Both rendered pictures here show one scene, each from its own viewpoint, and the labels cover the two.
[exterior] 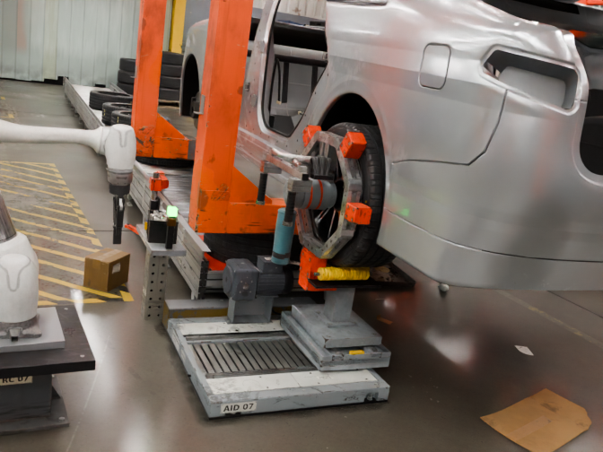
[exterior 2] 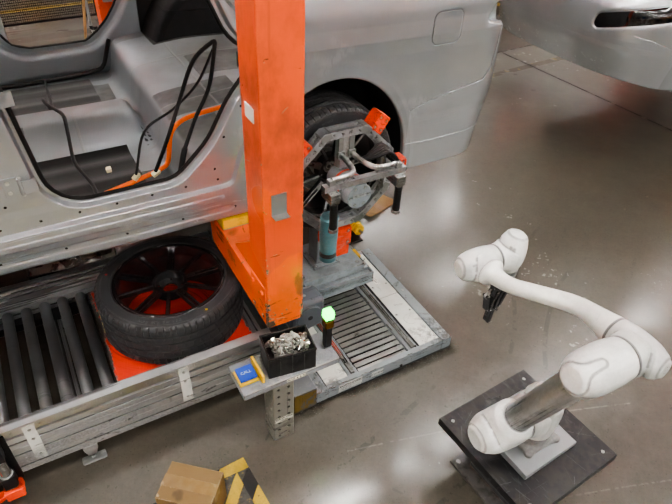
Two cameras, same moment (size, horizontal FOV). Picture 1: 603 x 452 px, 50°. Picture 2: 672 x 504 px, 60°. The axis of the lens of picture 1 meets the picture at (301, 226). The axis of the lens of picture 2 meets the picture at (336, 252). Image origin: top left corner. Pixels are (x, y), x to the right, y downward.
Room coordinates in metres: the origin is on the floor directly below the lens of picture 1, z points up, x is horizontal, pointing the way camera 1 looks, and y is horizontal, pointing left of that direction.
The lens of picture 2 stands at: (3.11, 2.27, 2.32)
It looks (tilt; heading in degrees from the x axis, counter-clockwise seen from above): 39 degrees down; 264
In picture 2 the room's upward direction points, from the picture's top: 3 degrees clockwise
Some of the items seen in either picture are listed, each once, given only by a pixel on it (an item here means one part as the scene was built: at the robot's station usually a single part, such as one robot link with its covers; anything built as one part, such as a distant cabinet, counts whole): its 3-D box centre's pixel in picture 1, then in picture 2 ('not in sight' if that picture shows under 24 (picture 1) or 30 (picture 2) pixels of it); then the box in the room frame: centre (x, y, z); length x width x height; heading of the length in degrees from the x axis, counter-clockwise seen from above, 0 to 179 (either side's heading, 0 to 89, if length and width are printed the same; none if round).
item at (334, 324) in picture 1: (338, 301); (320, 244); (2.94, -0.23, 0.32); 0.40 x 0.30 x 0.28; 25
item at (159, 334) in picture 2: (260, 234); (172, 295); (3.67, 0.23, 0.39); 0.66 x 0.66 x 0.24
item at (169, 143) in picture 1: (186, 136); not in sight; (5.05, 1.00, 0.69); 0.52 x 0.17 x 0.35; 115
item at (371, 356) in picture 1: (332, 337); (320, 270); (2.94, -0.23, 0.13); 0.50 x 0.36 x 0.10; 25
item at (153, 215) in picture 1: (161, 225); (287, 350); (3.12, 0.70, 0.51); 0.20 x 0.14 x 0.13; 17
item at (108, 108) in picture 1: (129, 116); not in sight; (8.12, 2.35, 0.39); 0.66 x 0.66 x 0.24
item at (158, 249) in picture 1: (160, 239); (284, 364); (3.13, 0.70, 0.44); 0.43 x 0.17 x 0.03; 25
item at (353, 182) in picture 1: (324, 194); (340, 177); (2.86, -0.08, 0.85); 0.54 x 0.07 x 0.54; 25
